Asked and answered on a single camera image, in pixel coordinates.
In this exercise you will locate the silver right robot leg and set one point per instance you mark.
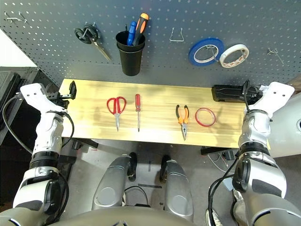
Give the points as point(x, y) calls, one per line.
point(178, 183)

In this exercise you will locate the orange black needle-nose pliers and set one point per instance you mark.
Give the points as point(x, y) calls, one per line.
point(180, 117)

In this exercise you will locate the silver left robot leg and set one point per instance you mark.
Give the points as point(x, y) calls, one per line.
point(110, 179)

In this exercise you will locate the black table frame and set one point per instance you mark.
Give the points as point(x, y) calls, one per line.
point(87, 142)

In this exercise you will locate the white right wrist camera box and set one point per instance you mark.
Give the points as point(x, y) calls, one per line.
point(279, 94)

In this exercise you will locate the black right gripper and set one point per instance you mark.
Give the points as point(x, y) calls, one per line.
point(254, 94)

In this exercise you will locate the silver double peg hook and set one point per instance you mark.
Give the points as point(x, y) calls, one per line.
point(22, 17)

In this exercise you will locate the white tape roll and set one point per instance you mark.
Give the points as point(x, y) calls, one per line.
point(235, 46)

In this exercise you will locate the grey robot torso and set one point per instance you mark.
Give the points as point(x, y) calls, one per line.
point(122, 216)

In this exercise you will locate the blue tape roll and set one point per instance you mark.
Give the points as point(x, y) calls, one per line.
point(191, 56)

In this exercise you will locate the silver tape peg hook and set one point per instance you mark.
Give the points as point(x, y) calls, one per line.
point(212, 48)

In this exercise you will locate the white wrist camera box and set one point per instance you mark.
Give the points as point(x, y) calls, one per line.
point(33, 94)
point(279, 94)

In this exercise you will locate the black ribbed tool case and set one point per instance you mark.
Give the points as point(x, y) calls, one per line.
point(225, 93)

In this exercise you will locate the dark grey pegboard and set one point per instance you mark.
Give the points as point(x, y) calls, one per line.
point(164, 61)

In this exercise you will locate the red tape roll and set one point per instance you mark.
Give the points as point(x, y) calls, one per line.
point(195, 116)

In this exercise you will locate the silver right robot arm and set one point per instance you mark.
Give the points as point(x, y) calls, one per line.
point(254, 131)

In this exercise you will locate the black plastic cup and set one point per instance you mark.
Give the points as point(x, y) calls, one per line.
point(130, 48)
point(130, 63)

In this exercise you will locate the black hard carry case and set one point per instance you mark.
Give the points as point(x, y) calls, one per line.
point(9, 89)

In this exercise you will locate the silver robot leg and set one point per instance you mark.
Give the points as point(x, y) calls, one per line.
point(110, 179)
point(178, 183)

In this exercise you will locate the grey white sneaker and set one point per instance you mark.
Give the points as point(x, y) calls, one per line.
point(212, 217)

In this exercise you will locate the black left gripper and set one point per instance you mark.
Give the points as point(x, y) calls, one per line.
point(60, 100)

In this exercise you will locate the grey square floor pad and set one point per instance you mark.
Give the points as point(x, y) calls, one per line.
point(230, 186)

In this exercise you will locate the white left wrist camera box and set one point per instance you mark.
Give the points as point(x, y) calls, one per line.
point(33, 94)

